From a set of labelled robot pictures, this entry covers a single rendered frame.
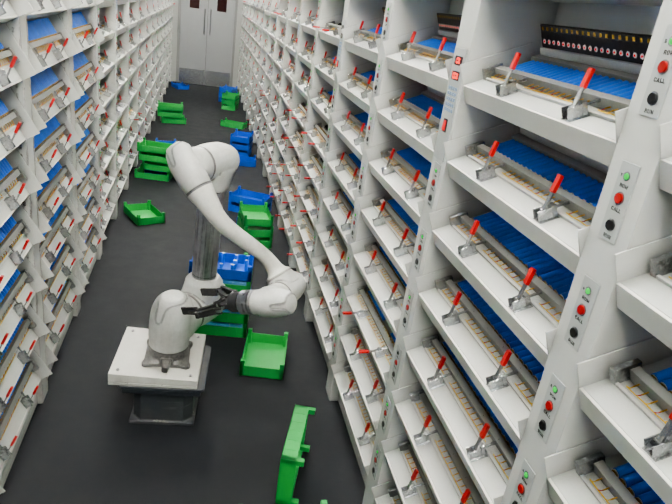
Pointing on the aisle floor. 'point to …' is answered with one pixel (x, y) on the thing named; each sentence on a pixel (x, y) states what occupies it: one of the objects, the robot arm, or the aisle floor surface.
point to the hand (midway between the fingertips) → (194, 301)
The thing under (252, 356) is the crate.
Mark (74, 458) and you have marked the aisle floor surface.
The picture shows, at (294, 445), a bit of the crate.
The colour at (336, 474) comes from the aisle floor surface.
